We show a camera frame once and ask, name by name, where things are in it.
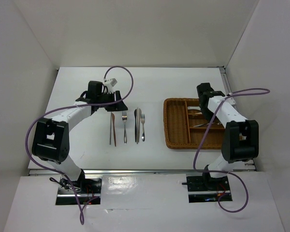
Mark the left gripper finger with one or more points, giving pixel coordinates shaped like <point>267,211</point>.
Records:
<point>116,107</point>
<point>122,101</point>

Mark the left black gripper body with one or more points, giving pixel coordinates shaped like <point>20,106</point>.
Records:
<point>106,99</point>

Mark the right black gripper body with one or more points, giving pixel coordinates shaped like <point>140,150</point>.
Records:
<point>208,114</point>

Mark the steel fork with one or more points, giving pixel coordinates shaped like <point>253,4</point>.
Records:
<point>205,124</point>
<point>124,119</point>
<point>143,126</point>

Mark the copper chopstick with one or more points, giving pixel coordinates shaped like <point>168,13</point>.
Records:
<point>114,130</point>

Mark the white ceramic spoon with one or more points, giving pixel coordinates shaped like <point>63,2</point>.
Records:
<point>193,108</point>

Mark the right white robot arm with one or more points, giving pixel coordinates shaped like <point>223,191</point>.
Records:
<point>241,135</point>

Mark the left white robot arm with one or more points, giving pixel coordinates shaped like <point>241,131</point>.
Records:
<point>51,139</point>

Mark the silver chopstick middle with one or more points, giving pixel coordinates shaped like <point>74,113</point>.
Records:
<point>137,126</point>

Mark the silver knife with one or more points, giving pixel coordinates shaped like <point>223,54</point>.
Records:
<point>140,113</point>

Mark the wicker cutlery tray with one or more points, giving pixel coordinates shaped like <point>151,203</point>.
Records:
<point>179,121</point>

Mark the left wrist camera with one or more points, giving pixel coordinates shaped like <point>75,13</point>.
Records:
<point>109,84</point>

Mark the aluminium rail right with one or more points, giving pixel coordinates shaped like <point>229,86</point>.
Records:
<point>239,166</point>

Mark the aluminium rail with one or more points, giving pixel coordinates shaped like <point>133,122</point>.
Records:
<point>36,172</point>
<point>239,166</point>

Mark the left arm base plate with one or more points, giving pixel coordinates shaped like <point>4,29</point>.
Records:
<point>89,193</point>

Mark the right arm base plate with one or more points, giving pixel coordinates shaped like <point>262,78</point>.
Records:
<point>201,190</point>

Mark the aluminium rail front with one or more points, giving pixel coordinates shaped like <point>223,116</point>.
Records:
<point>36,172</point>

